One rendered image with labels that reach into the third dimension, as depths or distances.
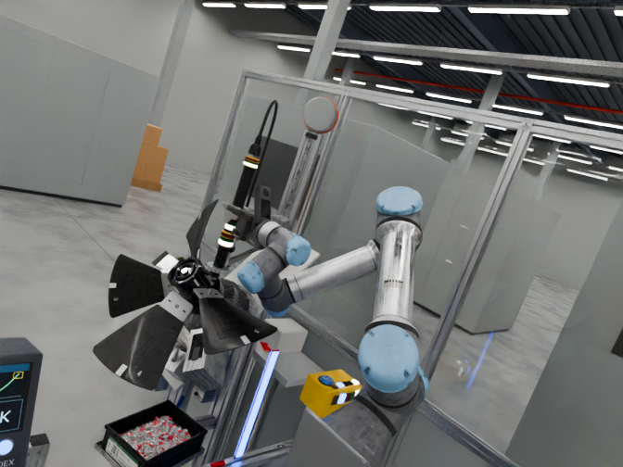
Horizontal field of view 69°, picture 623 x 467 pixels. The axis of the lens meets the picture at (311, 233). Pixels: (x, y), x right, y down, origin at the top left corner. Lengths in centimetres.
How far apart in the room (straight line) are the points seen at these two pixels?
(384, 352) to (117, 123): 653
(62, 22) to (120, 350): 1262
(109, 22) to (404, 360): 1359
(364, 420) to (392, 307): 24
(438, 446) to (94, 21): 1325
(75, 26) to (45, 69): 706
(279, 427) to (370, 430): 133
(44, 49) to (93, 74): 62
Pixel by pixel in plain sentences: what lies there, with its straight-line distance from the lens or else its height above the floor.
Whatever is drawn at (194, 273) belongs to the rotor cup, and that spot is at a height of 123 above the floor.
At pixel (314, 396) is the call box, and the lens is 144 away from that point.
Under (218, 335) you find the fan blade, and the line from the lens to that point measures 131.
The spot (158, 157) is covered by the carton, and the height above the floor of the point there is 67.
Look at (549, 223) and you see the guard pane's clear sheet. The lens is 162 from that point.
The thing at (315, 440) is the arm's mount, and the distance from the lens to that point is 104.
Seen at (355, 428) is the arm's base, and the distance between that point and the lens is 101.
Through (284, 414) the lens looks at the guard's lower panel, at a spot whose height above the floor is 53.
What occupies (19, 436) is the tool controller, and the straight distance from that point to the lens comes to 92.
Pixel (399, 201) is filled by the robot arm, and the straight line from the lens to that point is 116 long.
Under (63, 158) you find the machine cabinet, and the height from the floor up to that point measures 56.
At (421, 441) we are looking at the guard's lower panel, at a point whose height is 87.
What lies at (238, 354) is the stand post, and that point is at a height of 88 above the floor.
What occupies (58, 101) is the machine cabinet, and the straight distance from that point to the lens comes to 693.
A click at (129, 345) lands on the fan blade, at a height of 100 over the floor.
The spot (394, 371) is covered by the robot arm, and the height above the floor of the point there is 137.
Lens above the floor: 170
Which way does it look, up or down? 9 degrees down
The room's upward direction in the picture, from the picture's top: 19 degrees clockwise
